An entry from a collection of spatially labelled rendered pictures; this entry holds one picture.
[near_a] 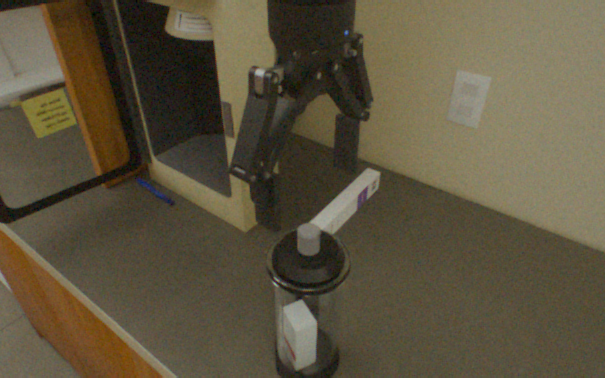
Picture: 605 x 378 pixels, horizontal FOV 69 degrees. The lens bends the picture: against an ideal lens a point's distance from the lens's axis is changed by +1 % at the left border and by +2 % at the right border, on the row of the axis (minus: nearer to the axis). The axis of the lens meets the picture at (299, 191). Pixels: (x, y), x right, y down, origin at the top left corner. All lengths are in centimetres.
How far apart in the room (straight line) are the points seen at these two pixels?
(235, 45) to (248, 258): 40
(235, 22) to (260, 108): 38
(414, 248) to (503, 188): 27
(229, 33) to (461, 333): 61
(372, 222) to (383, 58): 38
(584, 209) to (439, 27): 47
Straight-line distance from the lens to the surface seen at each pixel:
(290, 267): 53
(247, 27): 76
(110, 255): 95
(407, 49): 104
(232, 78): 75
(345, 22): 38
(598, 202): 105
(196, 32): 82
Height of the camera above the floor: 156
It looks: 37 degrees down
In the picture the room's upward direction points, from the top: straight up
